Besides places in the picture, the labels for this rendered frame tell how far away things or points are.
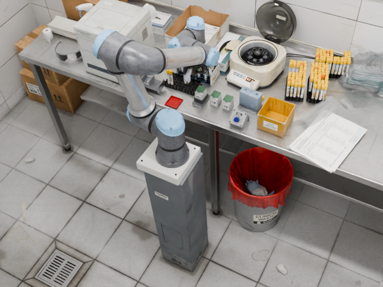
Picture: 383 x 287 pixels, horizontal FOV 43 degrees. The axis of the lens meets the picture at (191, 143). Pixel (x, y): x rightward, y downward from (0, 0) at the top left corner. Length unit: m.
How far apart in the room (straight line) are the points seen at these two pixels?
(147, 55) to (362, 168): 1.07
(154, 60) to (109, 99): 1.69
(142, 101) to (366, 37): 1.18
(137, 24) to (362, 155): 1.21
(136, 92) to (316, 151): 0.84
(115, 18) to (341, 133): 1.21
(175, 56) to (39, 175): 1.85
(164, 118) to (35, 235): 1.46
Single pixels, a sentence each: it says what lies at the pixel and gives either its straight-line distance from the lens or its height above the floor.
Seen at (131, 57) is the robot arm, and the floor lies 1.53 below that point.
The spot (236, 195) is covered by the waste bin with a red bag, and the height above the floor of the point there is 0.38.
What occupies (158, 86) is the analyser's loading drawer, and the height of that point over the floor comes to 0.94.
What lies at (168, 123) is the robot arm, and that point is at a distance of 1.98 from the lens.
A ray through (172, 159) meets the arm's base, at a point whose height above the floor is 0.96.
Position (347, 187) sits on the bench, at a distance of 2.92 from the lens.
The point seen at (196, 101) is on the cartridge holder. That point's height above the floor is 0.89.
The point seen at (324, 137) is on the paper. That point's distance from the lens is 2.29.
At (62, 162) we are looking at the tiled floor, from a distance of 3.46.
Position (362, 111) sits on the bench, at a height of 0.88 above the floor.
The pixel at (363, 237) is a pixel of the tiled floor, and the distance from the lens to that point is 3.08.
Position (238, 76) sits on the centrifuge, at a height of 0.92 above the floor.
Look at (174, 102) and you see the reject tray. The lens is 2.43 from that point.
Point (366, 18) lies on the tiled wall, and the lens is 2.52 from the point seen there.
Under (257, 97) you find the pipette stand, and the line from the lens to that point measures 2.31.
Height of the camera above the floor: 2.61
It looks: 50 degrees down
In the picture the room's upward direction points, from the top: 5 degrees counter-clockwise
